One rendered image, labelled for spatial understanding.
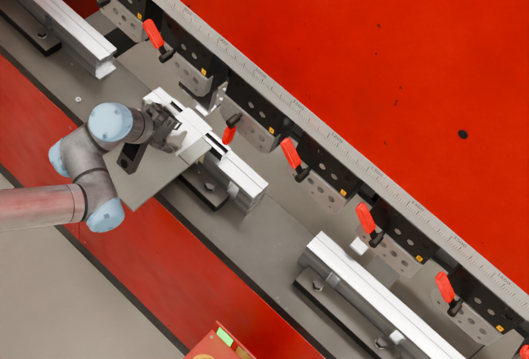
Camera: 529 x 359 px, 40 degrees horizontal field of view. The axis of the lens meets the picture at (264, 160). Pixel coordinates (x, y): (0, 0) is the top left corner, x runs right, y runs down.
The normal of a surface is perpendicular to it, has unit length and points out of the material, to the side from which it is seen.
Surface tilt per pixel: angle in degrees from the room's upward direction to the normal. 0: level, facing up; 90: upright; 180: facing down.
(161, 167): 0
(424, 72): 90
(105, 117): 40
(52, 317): 0
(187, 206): 0
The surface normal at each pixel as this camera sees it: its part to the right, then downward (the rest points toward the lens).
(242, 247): 0.21, -0.51
